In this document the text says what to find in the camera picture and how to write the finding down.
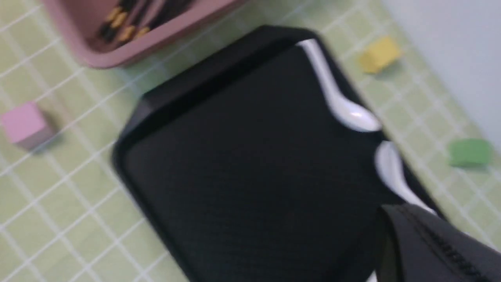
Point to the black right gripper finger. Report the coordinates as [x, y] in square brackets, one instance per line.
[414, 245]

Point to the black chopsticks in bin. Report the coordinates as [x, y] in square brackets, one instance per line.
[124, 22]

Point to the white ceramic spoon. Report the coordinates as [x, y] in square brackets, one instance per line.
[389, 167]
[350, 114]

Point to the green wooden cube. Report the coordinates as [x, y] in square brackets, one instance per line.
[469, 152]

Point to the white ceramic spoon far left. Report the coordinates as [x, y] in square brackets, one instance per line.
[350, 114]

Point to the black plastic tray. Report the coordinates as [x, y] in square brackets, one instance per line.
[244, 173]

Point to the yellow wooden cube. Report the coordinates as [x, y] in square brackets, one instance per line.
[379, 54]

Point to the green checkered tablecloth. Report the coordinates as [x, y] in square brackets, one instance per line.
[65, 216]

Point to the pink plastic bin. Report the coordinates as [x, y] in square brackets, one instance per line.
[78, 21]

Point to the pink wooden cube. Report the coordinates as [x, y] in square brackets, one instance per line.
[26, 126]

